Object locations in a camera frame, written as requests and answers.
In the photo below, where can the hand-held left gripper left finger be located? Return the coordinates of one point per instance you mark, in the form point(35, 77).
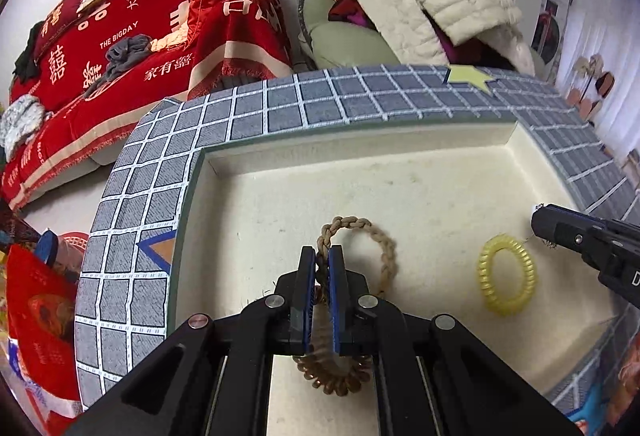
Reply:
point(307, 301)

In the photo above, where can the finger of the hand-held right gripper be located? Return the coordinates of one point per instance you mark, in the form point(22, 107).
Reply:
point(575, 213)
point(562, 231)

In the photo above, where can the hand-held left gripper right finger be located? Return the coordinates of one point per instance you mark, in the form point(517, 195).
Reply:
point(335, 303)

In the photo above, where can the silver rhinestone jewelry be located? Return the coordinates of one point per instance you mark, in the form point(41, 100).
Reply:
point(551, 243)

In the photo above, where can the cream lined jewelry tray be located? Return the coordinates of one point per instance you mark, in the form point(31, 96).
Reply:
point(400, 196)

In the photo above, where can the flower floor decoration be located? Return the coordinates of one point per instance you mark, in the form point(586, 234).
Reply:
point(595, 86)

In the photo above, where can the blue plastic object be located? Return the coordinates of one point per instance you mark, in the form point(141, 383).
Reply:
point(47, 246)

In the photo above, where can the red covered sofa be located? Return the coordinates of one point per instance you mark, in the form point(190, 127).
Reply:
point(210, 54)

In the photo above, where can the red gift bag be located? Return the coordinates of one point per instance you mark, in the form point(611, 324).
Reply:
point(40, 316)

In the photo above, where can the red and purple clothes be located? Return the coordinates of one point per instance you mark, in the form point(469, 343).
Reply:
point(350, 14)

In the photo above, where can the grey crumpled cloth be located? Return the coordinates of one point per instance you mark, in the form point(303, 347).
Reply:
point(127, 54)

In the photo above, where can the light grey knit cloth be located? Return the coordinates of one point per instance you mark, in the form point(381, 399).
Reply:
point(20, 119)

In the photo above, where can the dark clothing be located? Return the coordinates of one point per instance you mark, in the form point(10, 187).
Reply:
point(27, 56)

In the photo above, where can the dark red pillow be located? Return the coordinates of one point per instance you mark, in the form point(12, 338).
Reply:
point(62, 6)

